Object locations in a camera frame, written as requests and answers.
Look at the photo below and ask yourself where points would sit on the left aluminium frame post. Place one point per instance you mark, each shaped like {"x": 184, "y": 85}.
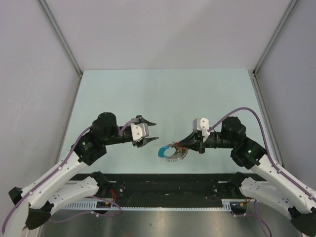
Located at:
{"x": 48, "y": 14}

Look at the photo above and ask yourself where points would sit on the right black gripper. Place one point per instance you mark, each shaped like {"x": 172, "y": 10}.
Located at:
{"x": 198, "y": 145}

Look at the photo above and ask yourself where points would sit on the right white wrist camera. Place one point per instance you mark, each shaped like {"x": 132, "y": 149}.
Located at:
{"x": 201, "y": 124}

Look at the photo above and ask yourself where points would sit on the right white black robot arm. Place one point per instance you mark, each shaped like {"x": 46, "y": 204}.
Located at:
{"x": 282, "y": 192}

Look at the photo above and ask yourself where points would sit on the white slotted cable duct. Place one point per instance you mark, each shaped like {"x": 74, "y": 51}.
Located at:
{"x": 98, "y": 205}

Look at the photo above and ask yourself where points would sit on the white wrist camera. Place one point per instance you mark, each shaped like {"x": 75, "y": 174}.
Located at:
{"x": 201, "y": 124}
{"x": 139, "y": 131}

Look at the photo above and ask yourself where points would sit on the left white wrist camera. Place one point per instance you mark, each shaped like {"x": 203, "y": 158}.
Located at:
{"x": 139, "y": 131}

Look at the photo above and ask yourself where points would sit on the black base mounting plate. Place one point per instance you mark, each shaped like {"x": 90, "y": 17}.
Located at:
{"x": 147, "y": 190}

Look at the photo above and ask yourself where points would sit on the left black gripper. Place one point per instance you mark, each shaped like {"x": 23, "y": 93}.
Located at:
{"x": 143, "y": 141}

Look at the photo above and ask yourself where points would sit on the right aluminium frame post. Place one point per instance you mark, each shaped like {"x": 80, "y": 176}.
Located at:
{"x": 275, "y": 35}

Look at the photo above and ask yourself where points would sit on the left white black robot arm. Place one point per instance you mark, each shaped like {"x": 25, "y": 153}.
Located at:
{"x": 36, "y": 203}

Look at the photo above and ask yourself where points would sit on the aluminium frame post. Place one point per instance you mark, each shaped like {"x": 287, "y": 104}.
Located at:
{"x": 275, "y": 35}
{"x": 48, "y": 14}

